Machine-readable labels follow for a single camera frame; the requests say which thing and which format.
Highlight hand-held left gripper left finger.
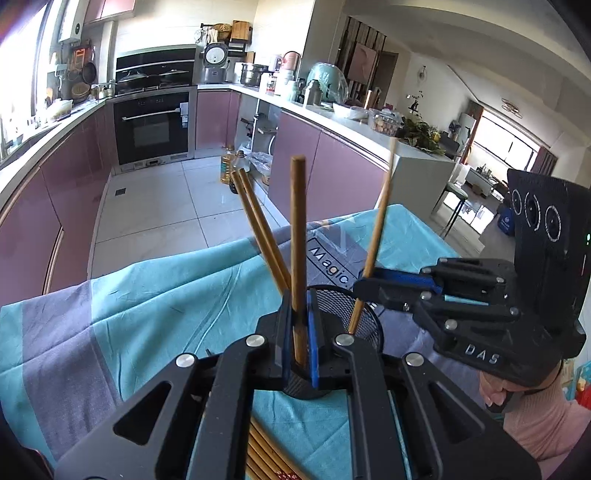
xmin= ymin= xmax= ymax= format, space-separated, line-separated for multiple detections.
xmin=54 ymin=292 xmax=296 ymax=480

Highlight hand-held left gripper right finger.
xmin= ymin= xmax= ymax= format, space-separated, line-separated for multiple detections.
xmin=305 ymin=287 xmax=542 ymax=480

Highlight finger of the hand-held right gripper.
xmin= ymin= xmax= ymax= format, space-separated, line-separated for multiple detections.
xmin=367 ymin=257 xmax=519 ymax=297
xmin=352 ymin=276 xmax=522 ymax=334

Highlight black mesh utensil holder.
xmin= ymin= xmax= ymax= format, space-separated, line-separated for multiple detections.
xmin=281 ymin=285 xmax=385 ymax=400

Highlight wooden chopstick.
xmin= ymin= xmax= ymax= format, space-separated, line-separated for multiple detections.
xmin=239 ymin=167 xmax=293 ymax=289
xmin=231 ymin=170 xmax=289 ymax=296
xmin=347 ymin=137 xmax=399 ymax=335
xmin=290 ymin=156 xmax=309 ymax=369

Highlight bunch of wooden chopsticks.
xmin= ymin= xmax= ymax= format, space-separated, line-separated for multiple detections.
xmin=247 ymin=415 xmax=319 ymax=480

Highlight person's right forearm pink sleeve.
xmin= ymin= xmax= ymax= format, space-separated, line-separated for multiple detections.
xmin=501 ymin=360 xmax=591 ymax=480

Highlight person's right hand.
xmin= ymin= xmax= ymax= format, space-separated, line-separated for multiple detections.
xmin=479 ymin=368 xmax=514 ymax=411

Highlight green stool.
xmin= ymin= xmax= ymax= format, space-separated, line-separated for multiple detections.
xmin=433 ymin=181 xmax=468 ymax=237

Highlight teal and grey tablecloth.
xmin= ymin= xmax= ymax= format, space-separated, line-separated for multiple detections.
xmin=0 ymin=203 xmax=504 ymax=480

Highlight green leafy vegetables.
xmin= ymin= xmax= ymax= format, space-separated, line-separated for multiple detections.
xmin=396 ymin=117 xmax=445 ymax=154

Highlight clear plastic food container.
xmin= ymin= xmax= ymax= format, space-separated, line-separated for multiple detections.
xmin=368 ymin=110 xmax=402 ymax=137

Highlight white bowl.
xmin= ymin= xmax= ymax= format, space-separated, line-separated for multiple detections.
xmin=333 ymin=102 xmax=368 ymax=121

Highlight clear plastic bag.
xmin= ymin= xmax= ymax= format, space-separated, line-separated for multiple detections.
xmin=246 ymin=151 xmax=274 ymax=186

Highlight dark sauce bottle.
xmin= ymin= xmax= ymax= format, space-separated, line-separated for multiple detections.
xmin=230 ymin=150 xmax=252 ymax=195

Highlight yellow oil bottle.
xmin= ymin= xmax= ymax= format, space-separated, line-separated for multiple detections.
xmin=219 ymin=146 xmax=237 ymax=185

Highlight green appliance under plastic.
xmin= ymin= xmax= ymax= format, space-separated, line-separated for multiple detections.
xmin=307 ymin=62 xmax=348 ymax=105

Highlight steel stock pot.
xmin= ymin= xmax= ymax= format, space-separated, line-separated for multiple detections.
xmin=240 ymin=64 xmax=269 ymax=88

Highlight black built-in oven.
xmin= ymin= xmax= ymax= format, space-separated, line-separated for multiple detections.
xmin=113 ymin=90 xmax=192 ymax=168

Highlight purple kitchen cabinets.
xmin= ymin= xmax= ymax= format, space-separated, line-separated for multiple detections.
xmin=0 ymin=88 xmax=392 ymax=296

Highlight white rice cooker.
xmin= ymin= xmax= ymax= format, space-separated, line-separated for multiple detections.
xmin=202 ymin=43 xmax=230 ymax=85

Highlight black wok with lid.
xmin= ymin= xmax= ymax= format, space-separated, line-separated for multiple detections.
xmin=117 ymin=70 xmax=150 ymax=89
xmin=157 ymin=69 xmax=191 ymax=87

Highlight black range hood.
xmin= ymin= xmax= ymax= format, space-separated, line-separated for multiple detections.
xmin=115 ymin=50 xmax=198 ymax=88

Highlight white water heater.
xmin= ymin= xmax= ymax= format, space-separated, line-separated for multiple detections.
xmin=58 ymin=0 xmax=85 ymax=43

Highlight pink wall picture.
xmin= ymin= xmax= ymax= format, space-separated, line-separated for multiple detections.
xmin=348 ymin=44 xmax=378 ymax=86

